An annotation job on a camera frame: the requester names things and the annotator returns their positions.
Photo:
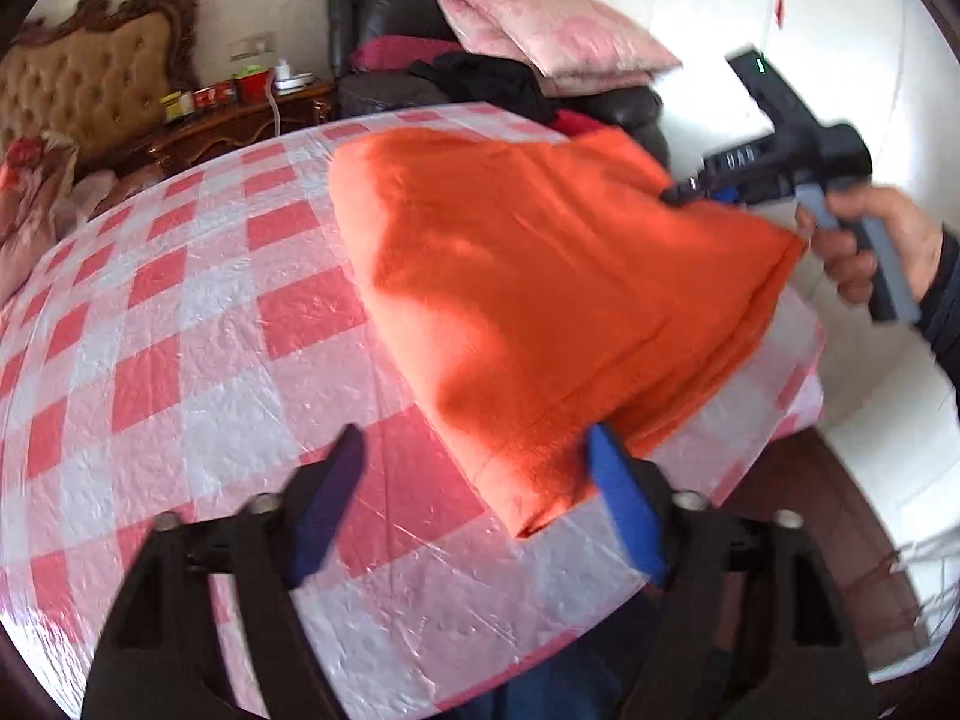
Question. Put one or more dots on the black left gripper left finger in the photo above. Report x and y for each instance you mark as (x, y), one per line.
(160, 654)

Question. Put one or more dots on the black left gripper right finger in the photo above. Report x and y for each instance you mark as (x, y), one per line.
(752, 624)

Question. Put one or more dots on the orange fleece pants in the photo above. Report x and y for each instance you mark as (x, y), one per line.
(528, 290)

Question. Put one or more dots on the dark sleeve right forearm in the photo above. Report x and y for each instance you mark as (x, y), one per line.
(940, 312)

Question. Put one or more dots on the pink cushion on armchair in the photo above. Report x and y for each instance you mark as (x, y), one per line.
(575, 47)

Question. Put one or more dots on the red white checkered plastic sheet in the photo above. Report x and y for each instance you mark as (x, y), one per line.
(189, 350)

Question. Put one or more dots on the black leather armchair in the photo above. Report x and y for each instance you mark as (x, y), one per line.
(397, 54)

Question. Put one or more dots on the floral pink folded quilt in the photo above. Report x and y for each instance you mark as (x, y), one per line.
(37, 174)

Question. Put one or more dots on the dark wooden nightstand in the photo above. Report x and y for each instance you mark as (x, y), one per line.
(178, 147)

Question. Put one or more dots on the red cup on nightstand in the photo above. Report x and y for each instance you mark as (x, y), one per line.
(251, 84)

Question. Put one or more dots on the tufted tan carved headboard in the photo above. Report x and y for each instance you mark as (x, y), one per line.
(99, 76)

